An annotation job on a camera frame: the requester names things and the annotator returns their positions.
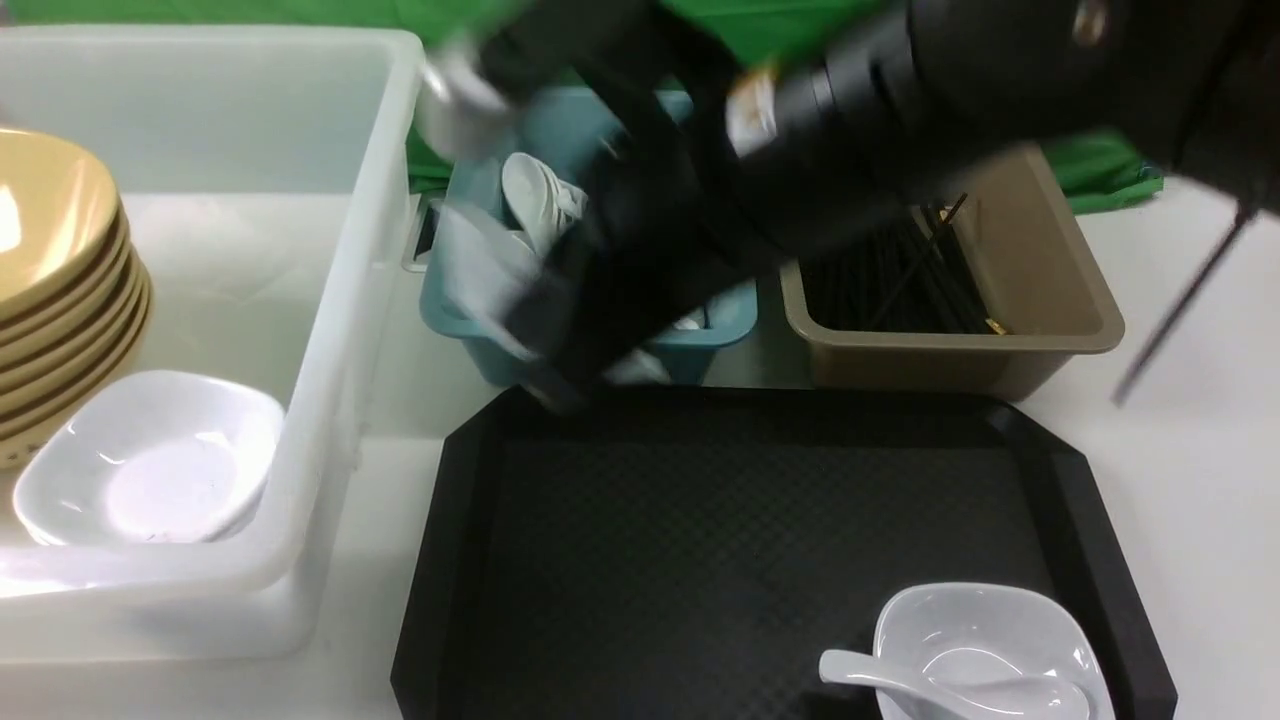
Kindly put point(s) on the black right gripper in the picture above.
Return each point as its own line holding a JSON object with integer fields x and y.
{"x": 686, "y": 205}

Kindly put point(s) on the white square dish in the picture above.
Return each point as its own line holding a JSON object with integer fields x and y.
{"x": 966, "y": 633}

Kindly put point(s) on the white soup spoon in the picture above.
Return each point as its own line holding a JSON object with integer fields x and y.
{"x": 880, "y": 675}

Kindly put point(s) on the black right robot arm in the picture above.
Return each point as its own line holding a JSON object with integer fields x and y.
{"x": 889, "y": 110}

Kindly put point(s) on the pile of white spoons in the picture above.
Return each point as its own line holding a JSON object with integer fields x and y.
{"x": 543, "y": 205}

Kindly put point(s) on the teal plastic bin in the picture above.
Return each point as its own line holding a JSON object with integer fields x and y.
{"x": 565, "y": 128}

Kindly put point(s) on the pile of black chopsticks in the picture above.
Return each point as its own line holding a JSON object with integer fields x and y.
{"x": 909, "y": 275}

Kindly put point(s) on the black serving tray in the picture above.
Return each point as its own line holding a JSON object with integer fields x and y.
{"x": 687, "y": 552}

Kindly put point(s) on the brown plastic bin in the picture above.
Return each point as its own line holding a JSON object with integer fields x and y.
{"x": 1034, "y": 270}

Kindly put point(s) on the white plastic tub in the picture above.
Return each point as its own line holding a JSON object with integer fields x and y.
{"x": 264, "y": 171}

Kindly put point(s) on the green cloth backdrop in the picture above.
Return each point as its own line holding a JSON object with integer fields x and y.
{"x": 1097, "y": 173}

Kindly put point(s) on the white dish in tub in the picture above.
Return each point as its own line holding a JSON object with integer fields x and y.
{"x": 157, "y": 457}

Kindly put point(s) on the stack of tan bowls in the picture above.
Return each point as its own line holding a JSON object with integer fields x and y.
{"x": 76, "y": 299}

